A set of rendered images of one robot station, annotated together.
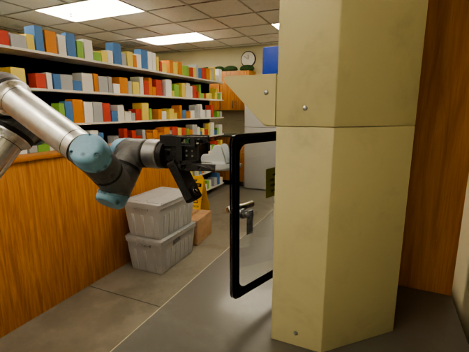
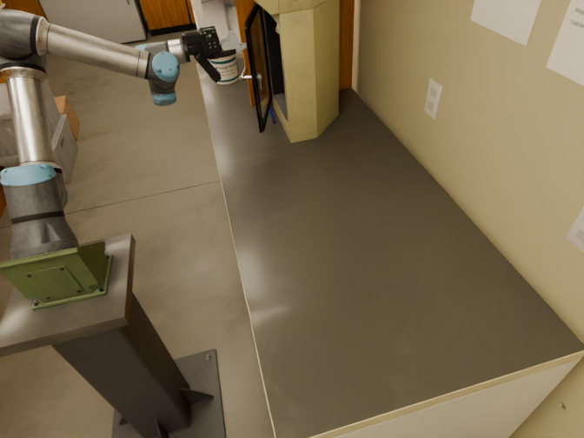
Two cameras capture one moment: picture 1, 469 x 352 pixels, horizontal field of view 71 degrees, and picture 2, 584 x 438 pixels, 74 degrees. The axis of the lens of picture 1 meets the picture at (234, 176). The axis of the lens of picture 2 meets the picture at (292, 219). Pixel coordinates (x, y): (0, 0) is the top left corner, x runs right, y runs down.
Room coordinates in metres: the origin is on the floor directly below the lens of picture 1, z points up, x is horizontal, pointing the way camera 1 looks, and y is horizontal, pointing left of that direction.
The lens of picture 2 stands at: (-0.41, 0.70, 1.76)
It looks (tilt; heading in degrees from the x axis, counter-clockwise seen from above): 43 degrees down; 325
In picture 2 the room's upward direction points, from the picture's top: 6 degrees counter-clockwise
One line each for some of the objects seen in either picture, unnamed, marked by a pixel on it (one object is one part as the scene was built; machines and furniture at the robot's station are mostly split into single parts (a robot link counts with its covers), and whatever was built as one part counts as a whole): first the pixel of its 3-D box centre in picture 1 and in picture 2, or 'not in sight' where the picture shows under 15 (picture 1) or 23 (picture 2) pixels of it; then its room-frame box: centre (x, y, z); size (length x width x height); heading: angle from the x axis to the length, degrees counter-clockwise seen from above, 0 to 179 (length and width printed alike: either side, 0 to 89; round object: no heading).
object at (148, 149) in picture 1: (158, 154); (177, 51); (0.84, 0.20, 1.33); 0.08 x 0.05 x 0.08; 156
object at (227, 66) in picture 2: not in sight; (223, 65); (1.38, -0.23, 1.02); 0.13 x 0.13 x 0.15
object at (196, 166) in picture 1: (200, 165); (222, 52); (0.76, 0.08, 1.31); 0.09 x 0.05 x 0.02; 66
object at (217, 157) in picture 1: (218, 157); (235, 43); (0.75, 0.04, 1.33); 0.09 x 0.03 x 0.06; 66
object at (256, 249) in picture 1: (271, 207); (260, 68); (0.83, -0.10, 1.19); 0.30 x 0.01 x 0.40; 136
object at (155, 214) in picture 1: (161, 211); (22, 116); (3.00, 0.69, 0.49); 0.60 x 0.42 x 0.33; 156
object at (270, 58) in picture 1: (286, 66); not in sight; (0.91, -0.14, 1.56); 0.10 x 0.10 x 0.09; 66
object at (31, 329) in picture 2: not in sight; (73, 288); (0.53, 0.81, 0.92); 0.32 x 0.32 x 0.04; 65
